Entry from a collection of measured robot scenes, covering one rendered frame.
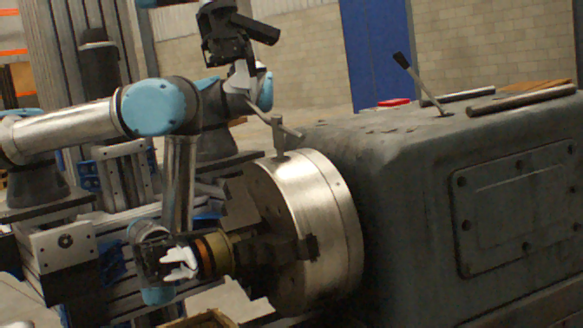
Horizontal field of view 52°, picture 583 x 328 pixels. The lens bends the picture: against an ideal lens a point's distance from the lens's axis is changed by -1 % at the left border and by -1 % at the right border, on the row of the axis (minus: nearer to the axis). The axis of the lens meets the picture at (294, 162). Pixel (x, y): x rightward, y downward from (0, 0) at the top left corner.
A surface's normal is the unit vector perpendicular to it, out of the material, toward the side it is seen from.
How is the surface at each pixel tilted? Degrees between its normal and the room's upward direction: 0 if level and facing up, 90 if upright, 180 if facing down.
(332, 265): 101
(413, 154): 84
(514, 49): 90
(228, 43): 74
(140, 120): 89
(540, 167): 90
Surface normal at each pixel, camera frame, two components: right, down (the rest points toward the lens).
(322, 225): 0.38, -0.21
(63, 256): 0.56, 0.07
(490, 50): -0.73, 0.23
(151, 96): -0.03, 0.18
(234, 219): 0.29, -0.48
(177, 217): 0.19, 0.23
